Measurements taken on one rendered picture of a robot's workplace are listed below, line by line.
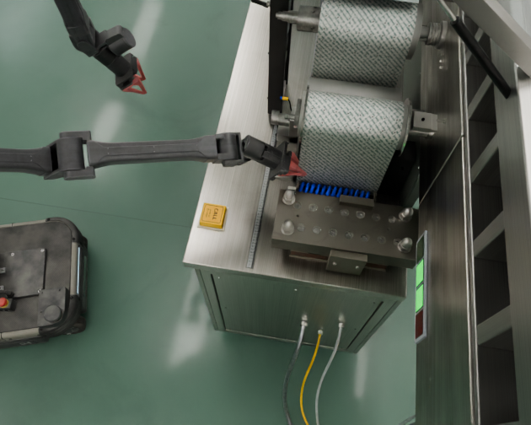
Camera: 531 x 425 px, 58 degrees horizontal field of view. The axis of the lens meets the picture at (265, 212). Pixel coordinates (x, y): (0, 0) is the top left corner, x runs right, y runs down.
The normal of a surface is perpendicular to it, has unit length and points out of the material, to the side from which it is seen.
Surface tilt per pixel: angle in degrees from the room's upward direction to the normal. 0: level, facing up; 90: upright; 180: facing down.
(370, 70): 92
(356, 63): 92
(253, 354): 0
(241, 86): 0
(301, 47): 0
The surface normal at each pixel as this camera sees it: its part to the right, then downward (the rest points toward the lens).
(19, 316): 0.01, -0.47
